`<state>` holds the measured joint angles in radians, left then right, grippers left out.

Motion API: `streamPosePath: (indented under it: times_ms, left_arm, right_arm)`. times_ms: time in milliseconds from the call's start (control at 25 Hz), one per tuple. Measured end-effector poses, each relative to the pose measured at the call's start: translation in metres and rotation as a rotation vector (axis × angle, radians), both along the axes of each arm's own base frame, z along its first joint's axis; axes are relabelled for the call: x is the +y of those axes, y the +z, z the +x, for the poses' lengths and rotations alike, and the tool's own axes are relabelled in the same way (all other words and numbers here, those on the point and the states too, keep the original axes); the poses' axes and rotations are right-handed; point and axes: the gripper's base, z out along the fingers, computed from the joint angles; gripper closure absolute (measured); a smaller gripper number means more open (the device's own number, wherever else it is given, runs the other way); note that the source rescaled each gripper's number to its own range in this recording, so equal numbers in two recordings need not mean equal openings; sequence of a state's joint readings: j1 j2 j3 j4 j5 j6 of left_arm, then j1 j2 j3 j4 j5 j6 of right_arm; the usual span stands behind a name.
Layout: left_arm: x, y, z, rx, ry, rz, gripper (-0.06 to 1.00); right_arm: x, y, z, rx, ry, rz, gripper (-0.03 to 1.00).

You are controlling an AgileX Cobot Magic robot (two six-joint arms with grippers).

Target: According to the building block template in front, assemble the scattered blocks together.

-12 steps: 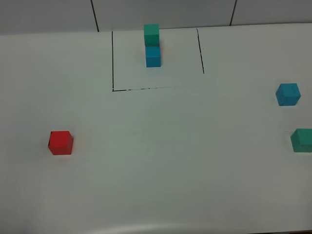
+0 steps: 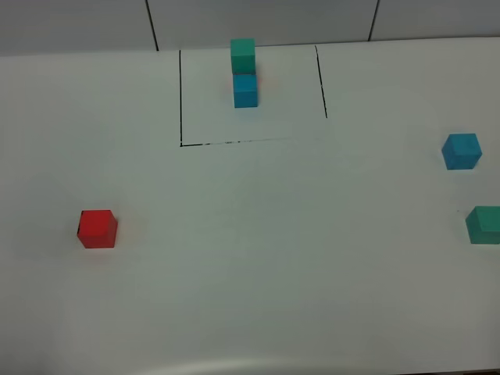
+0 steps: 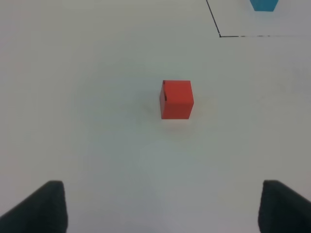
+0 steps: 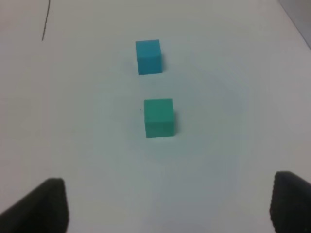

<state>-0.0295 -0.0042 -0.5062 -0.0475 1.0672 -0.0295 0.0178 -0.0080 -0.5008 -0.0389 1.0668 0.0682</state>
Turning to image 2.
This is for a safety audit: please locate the green template cube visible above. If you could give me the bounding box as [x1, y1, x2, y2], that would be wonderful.
[230, 38, 256, 74]

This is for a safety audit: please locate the blue template cube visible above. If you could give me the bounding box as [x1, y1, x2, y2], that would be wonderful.
[233, 74, 259, 109]

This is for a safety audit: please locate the red cube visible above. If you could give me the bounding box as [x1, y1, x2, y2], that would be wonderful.
[77, 209, 118, 248]

